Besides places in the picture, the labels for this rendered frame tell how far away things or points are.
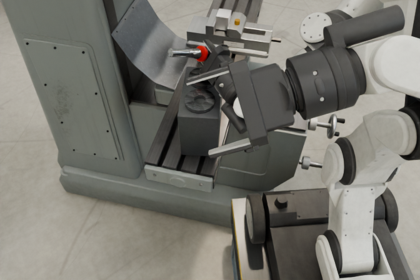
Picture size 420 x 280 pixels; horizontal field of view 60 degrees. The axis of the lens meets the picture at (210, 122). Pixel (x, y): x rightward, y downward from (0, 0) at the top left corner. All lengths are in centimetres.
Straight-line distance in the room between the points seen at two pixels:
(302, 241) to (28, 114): 207
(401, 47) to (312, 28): 48
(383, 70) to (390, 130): 38
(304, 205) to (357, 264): 32
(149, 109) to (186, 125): 60
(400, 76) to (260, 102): 17
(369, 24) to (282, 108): 15
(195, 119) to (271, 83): 58
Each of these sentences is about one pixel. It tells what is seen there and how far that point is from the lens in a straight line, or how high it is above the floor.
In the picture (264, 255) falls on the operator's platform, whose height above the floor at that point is 40.
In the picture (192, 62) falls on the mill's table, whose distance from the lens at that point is 150.
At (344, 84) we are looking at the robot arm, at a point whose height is 159.
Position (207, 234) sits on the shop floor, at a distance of 207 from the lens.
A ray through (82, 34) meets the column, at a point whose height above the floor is 111.
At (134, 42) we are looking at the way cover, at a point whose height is 101.
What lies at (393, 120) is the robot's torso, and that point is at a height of 133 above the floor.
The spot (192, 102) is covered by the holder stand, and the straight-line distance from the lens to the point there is 106.
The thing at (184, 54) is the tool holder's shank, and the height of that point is 125.
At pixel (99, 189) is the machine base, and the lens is 214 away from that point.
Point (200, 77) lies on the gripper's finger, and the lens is 49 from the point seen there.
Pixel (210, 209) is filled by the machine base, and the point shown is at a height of 16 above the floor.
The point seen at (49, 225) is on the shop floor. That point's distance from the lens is 227.
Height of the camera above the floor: 190
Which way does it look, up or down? 49 degrees down
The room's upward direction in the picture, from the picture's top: straight up
